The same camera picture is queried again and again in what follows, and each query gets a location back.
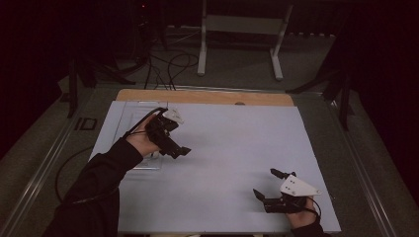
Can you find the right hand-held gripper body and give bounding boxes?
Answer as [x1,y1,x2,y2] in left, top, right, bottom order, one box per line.
[263,173,322,214]

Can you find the aluminium floor rail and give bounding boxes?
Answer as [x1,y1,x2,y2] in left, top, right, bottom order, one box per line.
[324,97,398,237]
[0,113,78,237]

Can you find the wooden table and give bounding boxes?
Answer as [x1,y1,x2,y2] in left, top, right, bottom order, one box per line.
[115,88,295,108]

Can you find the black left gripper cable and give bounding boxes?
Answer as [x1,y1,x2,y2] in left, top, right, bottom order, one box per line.
[53,107,169,206]

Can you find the white table mat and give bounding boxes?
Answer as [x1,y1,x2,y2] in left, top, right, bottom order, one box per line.
[88,100,342,235]

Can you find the black tripod stand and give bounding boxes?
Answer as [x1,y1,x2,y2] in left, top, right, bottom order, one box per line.
[66,53,136,119]
[286,19,357,132]

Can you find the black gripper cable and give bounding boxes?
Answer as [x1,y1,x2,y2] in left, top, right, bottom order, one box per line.
[305,196,322,219]
[53,107,169,206]

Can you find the person's left hand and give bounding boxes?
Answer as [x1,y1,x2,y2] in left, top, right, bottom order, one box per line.
[126,113,164,158]

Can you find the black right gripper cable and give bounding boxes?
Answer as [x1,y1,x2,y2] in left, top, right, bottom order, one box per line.
[305,196,322,219]

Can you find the person's right hand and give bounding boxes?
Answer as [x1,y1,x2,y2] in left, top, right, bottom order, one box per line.
[286,196,319,230]

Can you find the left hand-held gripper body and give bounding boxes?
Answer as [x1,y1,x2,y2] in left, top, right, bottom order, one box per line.
[144,108,185,149]

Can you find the white metal stand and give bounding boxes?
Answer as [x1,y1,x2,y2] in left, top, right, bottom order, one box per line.
[196,0,294,82]

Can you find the dark equipment with red light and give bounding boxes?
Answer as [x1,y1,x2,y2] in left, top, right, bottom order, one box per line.
[129,0,168,65]

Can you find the black floor cable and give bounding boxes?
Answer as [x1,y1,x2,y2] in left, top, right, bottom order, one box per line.
[143,53,166,91]
[166,52,200,91]

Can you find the clear plastic container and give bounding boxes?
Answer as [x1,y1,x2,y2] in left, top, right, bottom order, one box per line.
[113,100,169,172]

